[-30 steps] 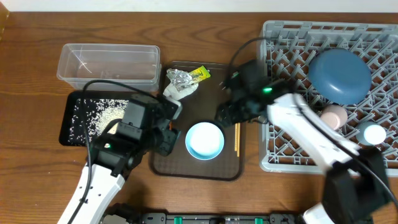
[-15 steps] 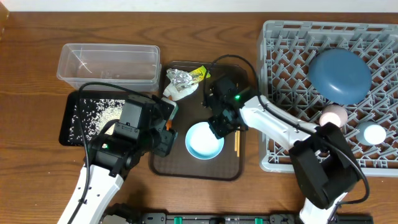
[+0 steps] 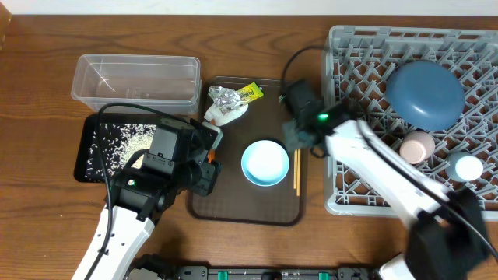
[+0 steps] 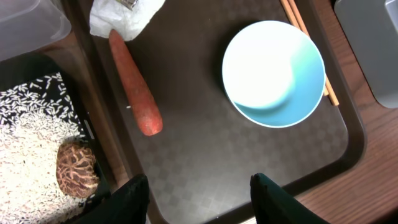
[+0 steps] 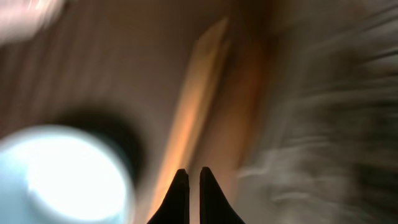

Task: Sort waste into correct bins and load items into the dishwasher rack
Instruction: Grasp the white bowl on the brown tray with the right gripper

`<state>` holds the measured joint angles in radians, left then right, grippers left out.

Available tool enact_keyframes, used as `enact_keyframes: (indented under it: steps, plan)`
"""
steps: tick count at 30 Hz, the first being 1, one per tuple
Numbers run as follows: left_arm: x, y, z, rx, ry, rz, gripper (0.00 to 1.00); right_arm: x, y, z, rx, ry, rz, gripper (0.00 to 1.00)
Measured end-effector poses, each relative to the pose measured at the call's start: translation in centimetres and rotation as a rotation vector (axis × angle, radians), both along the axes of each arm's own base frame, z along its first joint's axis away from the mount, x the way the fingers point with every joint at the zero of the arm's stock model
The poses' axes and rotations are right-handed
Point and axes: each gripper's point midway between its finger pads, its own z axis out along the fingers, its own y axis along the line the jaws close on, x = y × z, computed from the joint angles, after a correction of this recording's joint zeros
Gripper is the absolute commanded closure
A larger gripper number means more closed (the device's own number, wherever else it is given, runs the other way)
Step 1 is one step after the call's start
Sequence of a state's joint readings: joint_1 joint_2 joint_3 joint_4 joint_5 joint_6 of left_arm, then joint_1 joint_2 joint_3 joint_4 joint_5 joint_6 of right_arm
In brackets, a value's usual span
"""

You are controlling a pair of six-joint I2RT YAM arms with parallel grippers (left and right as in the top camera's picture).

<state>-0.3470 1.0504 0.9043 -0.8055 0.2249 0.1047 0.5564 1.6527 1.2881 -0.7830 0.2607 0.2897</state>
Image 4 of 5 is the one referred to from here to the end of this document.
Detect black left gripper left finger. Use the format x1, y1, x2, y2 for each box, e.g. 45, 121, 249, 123
74, 174, 150, 224

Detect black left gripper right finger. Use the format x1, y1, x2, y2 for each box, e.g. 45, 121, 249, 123
250, 173, 327, 224

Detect brown shiitake mushroom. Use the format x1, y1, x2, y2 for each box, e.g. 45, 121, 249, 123
55, 141, 100, 198

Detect white rice grains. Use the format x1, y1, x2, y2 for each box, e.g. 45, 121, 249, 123
1, 73, 86, 223

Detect small light blue bowl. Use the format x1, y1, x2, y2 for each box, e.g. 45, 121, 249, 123
221, 21, 326, 128

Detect black waste tray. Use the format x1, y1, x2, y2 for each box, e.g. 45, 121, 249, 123
1, 55, 110, 223

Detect grey dishwasher rack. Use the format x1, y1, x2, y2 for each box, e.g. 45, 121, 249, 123
334, 0, 397, 109

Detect brown plastic tray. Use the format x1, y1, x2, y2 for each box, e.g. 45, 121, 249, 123
63, 0, 366, 223

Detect orange carrot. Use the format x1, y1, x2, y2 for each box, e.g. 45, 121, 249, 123
109, 29, 163, 136

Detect wooden chopstick right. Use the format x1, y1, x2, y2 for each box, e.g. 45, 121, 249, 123
287, 0, 340, 107

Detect wooden chopstick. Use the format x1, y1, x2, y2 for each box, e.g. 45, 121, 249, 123
280, 0, 330, 96
287, 0, 340, 107

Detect crumpled aluminium foil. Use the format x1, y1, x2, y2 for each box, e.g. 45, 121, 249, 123
117, 0, 138, 10

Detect wooden chopstick left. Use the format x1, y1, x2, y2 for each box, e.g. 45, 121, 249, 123
280, 0, 330, 96

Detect clear plastic bin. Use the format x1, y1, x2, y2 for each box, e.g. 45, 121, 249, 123
1, 0, 72, 60

